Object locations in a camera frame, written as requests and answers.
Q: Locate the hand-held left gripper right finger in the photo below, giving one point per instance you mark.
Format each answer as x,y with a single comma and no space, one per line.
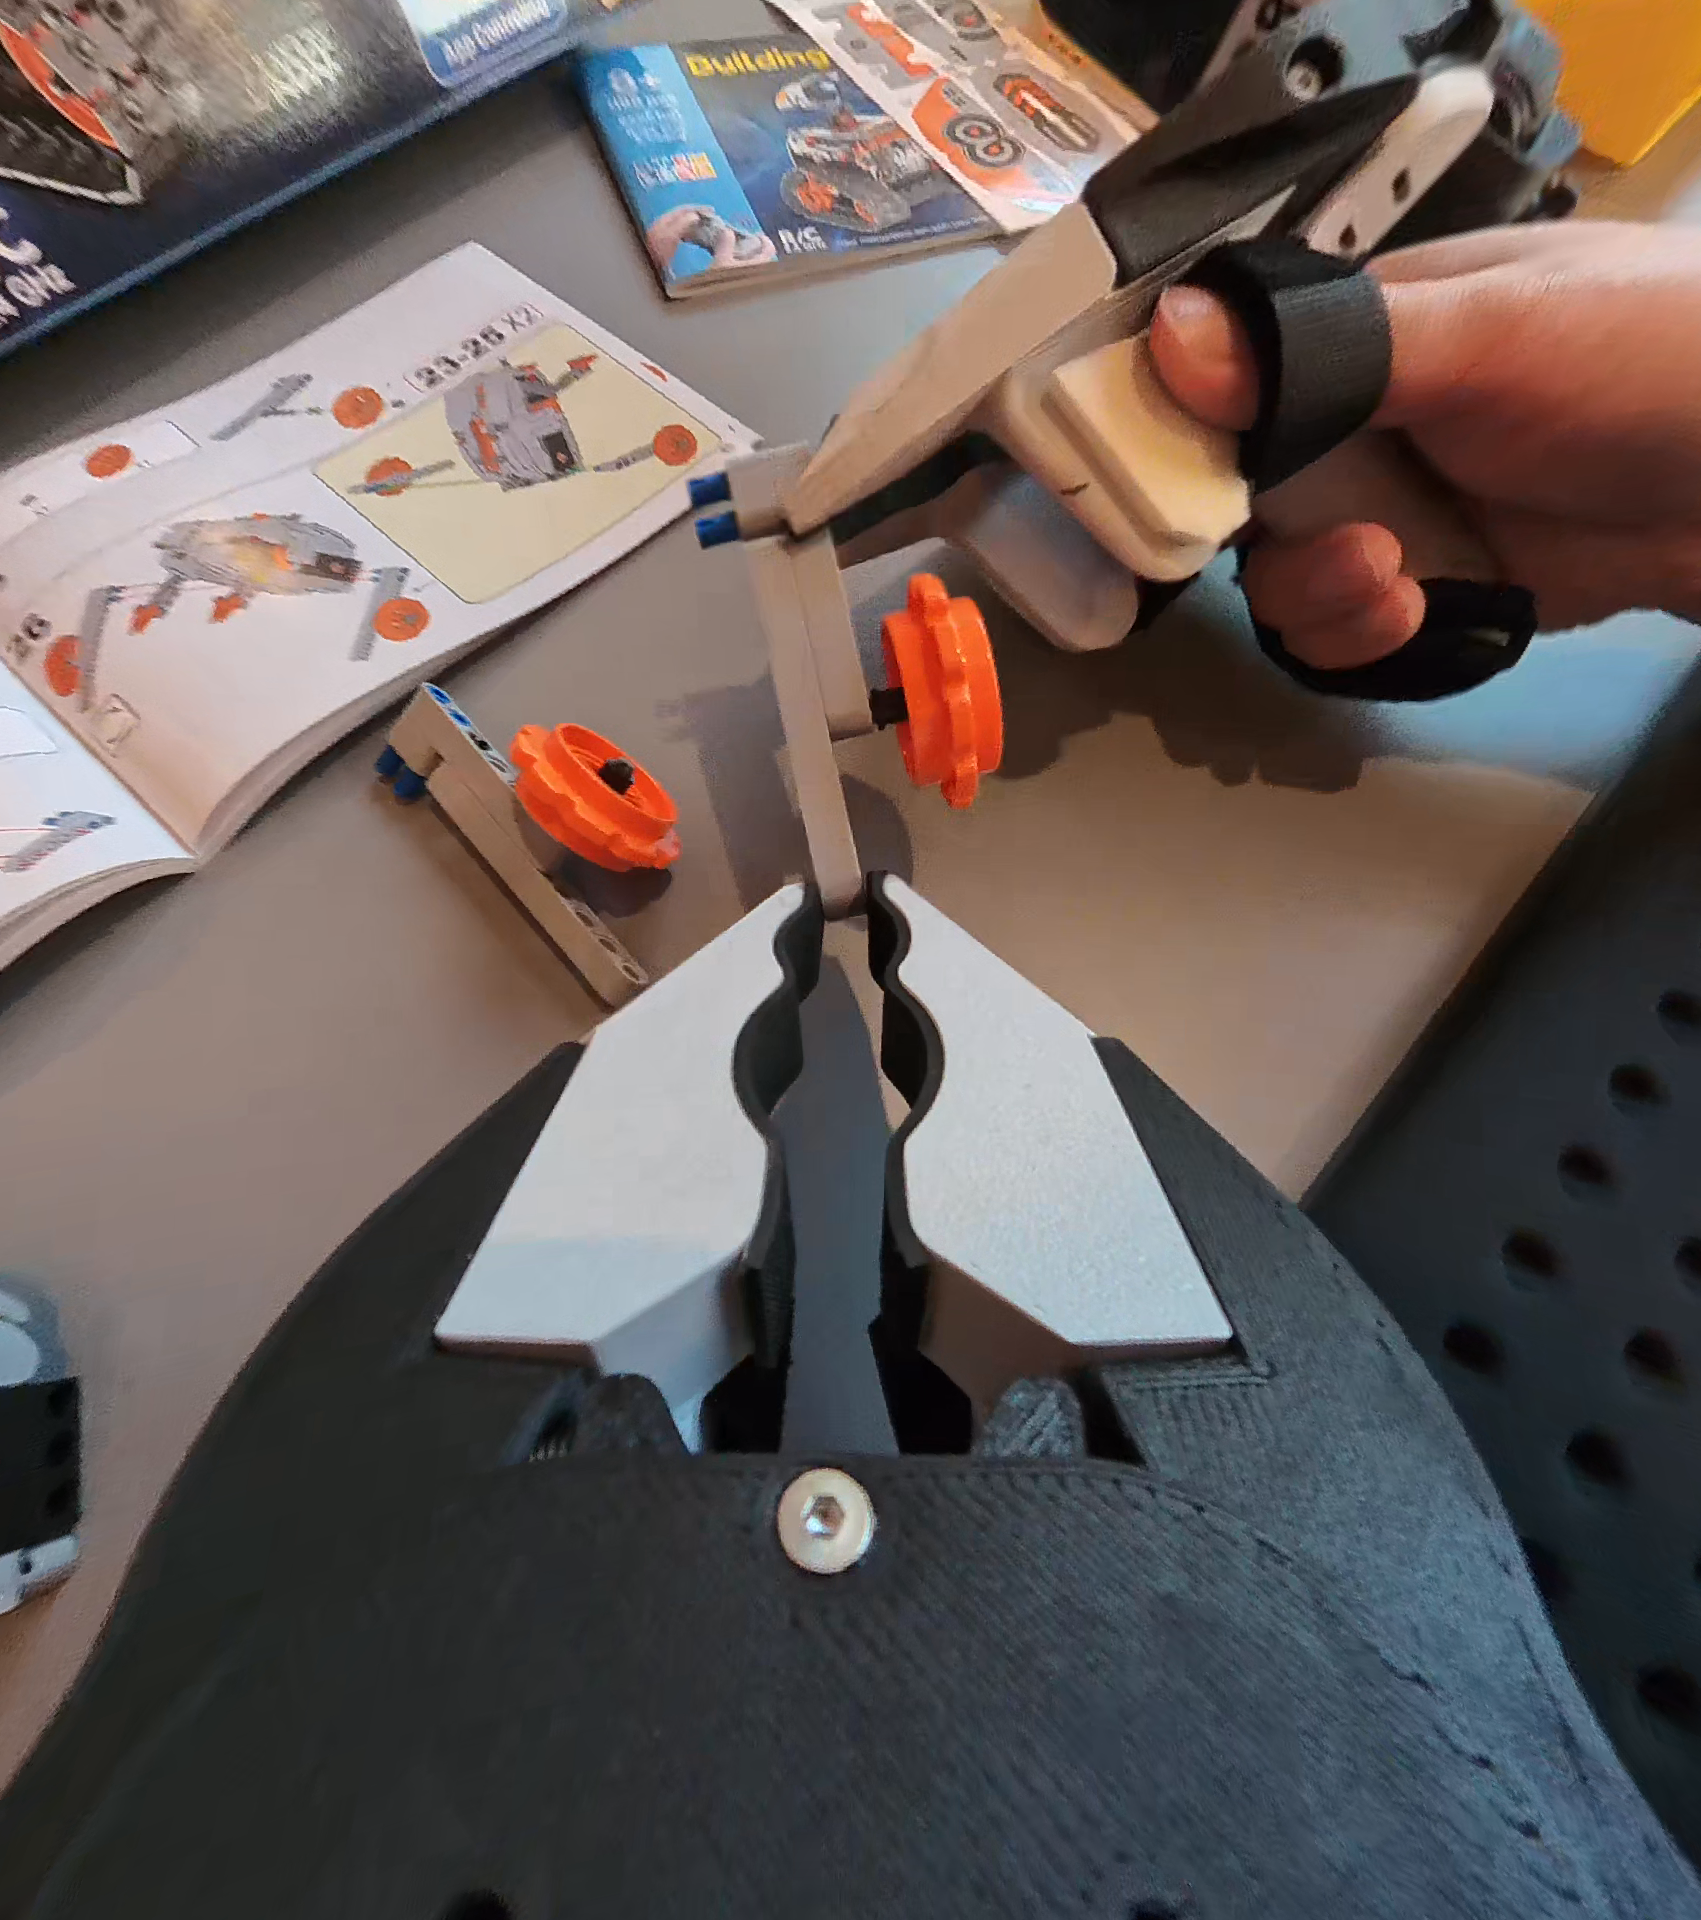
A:
1061,1201

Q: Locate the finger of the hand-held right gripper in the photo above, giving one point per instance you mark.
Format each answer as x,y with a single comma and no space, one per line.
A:
971,353

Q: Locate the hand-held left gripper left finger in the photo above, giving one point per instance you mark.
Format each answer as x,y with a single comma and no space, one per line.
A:
610,1201

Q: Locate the grey beam with orange gear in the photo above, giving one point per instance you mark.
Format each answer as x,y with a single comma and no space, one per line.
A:
812,675
491,794

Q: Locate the person's right hand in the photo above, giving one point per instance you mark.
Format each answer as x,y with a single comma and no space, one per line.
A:
1585,421

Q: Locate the orange and white sticker sheet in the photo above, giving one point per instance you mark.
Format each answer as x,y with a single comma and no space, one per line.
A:
971,104

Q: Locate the small blue booklet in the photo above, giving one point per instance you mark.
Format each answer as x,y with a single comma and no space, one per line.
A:
760,164

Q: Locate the yellow plastic bin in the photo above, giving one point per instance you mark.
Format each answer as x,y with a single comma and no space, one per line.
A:
1676,60

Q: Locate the black perforated board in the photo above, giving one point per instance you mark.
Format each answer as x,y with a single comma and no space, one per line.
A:
1616,1275

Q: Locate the open instruction booklet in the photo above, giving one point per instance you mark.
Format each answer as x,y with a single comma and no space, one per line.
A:
340,495

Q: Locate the dark blue toy set box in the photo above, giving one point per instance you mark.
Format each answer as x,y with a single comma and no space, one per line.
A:
190,134

